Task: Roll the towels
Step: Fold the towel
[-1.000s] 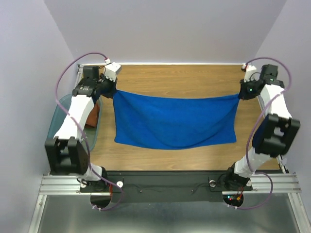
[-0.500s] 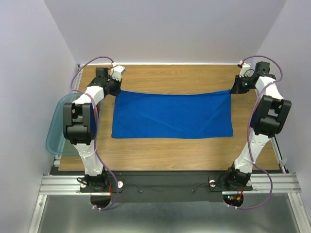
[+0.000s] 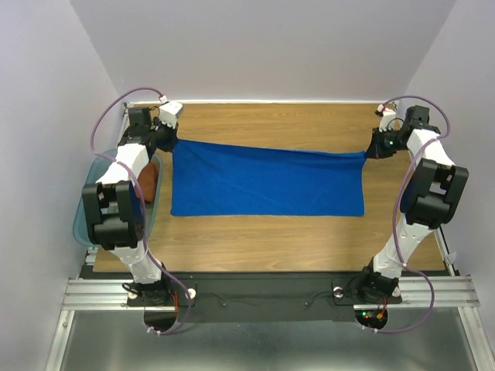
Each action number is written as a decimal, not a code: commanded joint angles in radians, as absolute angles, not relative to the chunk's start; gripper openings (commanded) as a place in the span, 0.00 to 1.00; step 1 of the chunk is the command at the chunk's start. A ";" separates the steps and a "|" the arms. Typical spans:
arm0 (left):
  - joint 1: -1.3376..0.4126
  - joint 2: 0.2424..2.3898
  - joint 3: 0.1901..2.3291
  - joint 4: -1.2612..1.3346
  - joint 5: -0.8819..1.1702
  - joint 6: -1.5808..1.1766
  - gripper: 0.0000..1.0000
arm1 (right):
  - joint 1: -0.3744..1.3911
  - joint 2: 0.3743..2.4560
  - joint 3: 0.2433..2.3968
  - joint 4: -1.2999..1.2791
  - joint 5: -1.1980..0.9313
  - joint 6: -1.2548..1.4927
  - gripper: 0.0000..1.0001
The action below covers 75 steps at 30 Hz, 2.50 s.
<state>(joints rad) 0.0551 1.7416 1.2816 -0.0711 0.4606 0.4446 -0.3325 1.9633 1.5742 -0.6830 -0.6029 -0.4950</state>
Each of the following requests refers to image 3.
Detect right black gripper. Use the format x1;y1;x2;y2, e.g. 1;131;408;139
364;125;409;159

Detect brown towel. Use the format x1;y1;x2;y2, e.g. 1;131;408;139
138;162;159;203

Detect blue towel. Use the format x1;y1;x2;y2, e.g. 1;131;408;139
171;140;365;216

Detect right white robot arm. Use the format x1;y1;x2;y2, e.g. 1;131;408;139
356;104;469;301

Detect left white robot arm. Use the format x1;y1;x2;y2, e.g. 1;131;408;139
82;100;183;305

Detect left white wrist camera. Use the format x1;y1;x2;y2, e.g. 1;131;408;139
158;95;183;129

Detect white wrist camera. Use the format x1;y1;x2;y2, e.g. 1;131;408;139
375;104;398;132
158;95;183;129

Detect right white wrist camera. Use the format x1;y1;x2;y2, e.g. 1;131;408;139
375;104;398;132

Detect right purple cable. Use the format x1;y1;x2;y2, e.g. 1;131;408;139
374;96;454;334

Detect purple cable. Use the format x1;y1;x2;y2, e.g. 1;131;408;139
89;87;196;336
374;96;454;334

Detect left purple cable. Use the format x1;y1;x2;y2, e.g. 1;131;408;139
89;87;196;336

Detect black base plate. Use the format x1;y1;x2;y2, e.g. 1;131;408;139
176;271;378;323

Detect aluminium frame rail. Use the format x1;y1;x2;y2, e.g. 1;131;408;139
62;276;480;311

